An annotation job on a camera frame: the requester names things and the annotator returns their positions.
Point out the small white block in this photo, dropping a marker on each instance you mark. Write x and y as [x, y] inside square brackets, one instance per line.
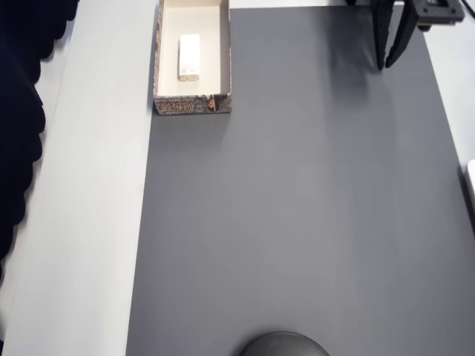
[190, 57]

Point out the dark blue curtain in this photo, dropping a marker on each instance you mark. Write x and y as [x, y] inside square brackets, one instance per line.
[18, 130]

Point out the patterned cardboard box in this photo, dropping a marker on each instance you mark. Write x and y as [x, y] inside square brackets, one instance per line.
[185, 105]

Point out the black table clamp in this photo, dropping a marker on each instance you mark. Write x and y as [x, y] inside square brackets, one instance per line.
[352, 2]

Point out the black camera stand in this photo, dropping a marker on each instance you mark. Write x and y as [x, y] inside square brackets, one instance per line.
[284, 345]

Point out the grey desk mat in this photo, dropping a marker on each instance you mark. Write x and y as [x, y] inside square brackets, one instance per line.
[297, 204]

